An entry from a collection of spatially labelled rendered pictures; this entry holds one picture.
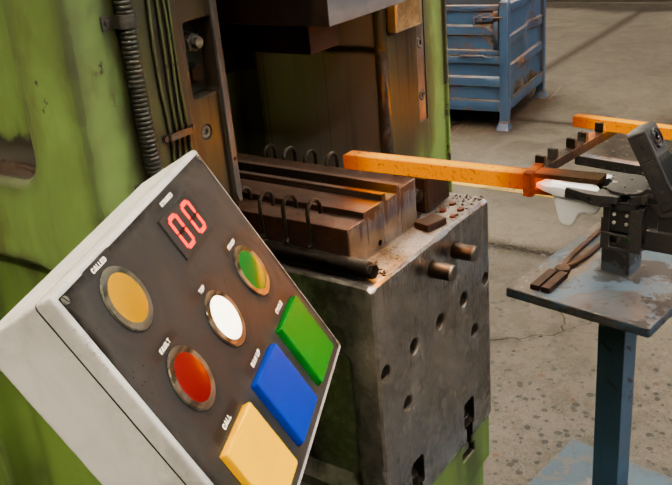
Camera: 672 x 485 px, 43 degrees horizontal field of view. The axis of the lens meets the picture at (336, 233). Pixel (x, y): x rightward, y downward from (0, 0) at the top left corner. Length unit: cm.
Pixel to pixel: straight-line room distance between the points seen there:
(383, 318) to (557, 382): 147
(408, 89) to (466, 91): 341
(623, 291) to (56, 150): 112
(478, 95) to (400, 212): 368
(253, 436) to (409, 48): 102
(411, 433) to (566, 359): 141
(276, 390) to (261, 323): 8
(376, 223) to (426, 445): 40
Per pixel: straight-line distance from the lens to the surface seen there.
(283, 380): 83
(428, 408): 146
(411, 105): 165
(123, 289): 71
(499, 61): 492
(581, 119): 192
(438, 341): 144
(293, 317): 91
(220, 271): 84
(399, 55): 160
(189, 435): 70
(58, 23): 103
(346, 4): 119
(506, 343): 286
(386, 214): 133
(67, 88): 105
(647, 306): 173
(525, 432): 247
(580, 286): 178
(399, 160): 130
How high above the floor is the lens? 147
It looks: 23 degrees down
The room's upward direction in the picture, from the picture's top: 5 degrees counter-clockwise
